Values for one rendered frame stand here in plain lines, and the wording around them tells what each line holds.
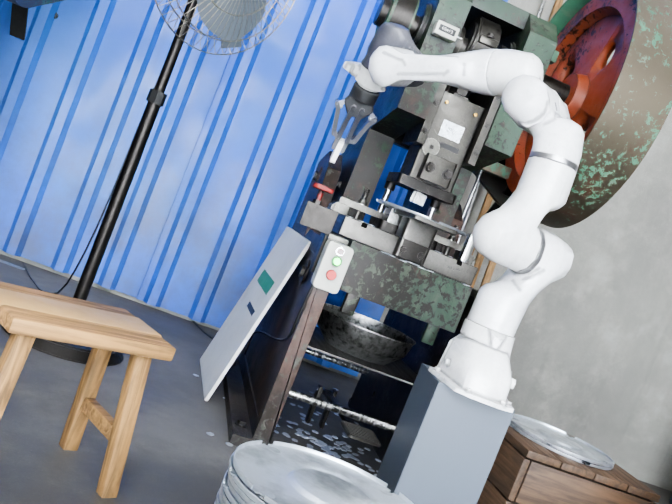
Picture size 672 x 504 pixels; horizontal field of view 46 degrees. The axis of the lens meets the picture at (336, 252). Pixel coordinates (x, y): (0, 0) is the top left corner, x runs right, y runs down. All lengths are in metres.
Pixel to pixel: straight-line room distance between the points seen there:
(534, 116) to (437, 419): 0.69
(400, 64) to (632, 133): 0.73
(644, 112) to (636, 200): 1.83
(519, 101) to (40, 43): 2.35
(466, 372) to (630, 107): 1.00
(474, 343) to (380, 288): 0.62
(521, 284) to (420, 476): 0.47
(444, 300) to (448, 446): 0.70
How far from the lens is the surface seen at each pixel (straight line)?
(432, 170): 2.43
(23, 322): 1.47
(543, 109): 1.80
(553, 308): 4.04
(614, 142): 2.36
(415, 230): 2.36
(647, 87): 2.38
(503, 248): 1.71
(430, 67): 1.95
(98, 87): 3.60
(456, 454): 1.76
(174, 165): 3.57
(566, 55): 2.96
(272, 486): 1.07
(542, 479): 2.01
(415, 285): 2.32
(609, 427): 4.34
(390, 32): 2.11
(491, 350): 1.73
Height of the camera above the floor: 0.70
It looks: 3 degrees down
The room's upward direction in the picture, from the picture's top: 22 degrees clockwise
